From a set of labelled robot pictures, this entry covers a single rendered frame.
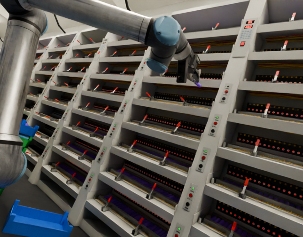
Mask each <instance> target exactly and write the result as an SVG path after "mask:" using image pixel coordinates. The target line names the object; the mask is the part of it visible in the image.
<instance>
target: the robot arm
mask: <svg viewBox="0 0 303 237"><path fill-rule="evenodd" d="M0 4H1V5H2V6H3V8H4V9H5V10H6V11H7V12H8V13H9V17H8V22H7V29H6V32H5V36H4V40H3V43H2V47H1V51H0V189H3V188H5V187H7V186H10V185H12V184H14V183H15V182H17V181H18V180H19V179H20V178H21V177H22V176H23V174H24V172H25V170H26V167H27V159H26V156H25V154H24V153H23V152H22V147H23V141H22V140H21V139H20V137H19V130H20V126H21V122H22V117H23V111H24V107H25V102H26V98H27V94H28V89H29V84H30V80H31V74H32V70H33V66H34V61H35V57H36V52H37V48H38V43H39V39H40V36H42V35H43V33H46V31H47V29H48V19H47V16H46V14H45V12H44V11H46V12H49V13H52V14H55V15H58V16H61V17H64V18H67V19H70V20H73V21H76V22H79V23H82V24H86V25H89V26H91V27H94V28H97V29H100V30H103V31H106V32H110V33H113V34H116V35H119V36H122V37H125V38H128V39H131V40H134V41H137V42H140V43H143V44H144V45H147V46H149V47H151V50H150V55H149V57H148V58H147V60H146V64H147V66H148V67H149V68H150V69H151V70H153V71H155V72H158V73H164V72H166V70H167V69H168V66H169V64H170V62H171V60H172V58H174V59H175V60H178V68H177V80H176V82H177V83H186V79H188V80H190V81H191V82H194V79H195V81H196V82H197V83H199V81H200V74H201V70H200V69H199V70H197V69H196V67H197V65H198V64H199V63H200V61H201V60H200V58H199V56H198V54H194V53H193V51H192V49H191V47H190V45H189V43H188V41H187V39H186V37H185V35H184V33H183V31H182V29H181V27H180V25H179V23H178V22H177V20H175V19H174V18H172V17H170V16H160V17H158V18H157V19H155V18H152V17H147V16H143V15H140V14H137V13H134V12H131V11H129V10H126V9H123V8H119V7H116V6H113V5H110V4H108V3H105V2H102V1H99V0H0ZM197 58H198V59H199V61H198V59H197ZM192 76H193V77H194V79H193V77H192Z"/></svg>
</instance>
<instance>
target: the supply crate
mask: <svg viewBox="0 0 303 237"><path fill-rule="evenodd" d="M25 123H26V120H24V119H23V120H22V122H21V126H20V130H19V133H22V134H25V135H28V136H31V137H34V135H35V134H36V132H37V130H38V128H39V126H37V125H35V127H34V128H33V127H31V126H29V125H28V126H26V125H25Z"/></svg>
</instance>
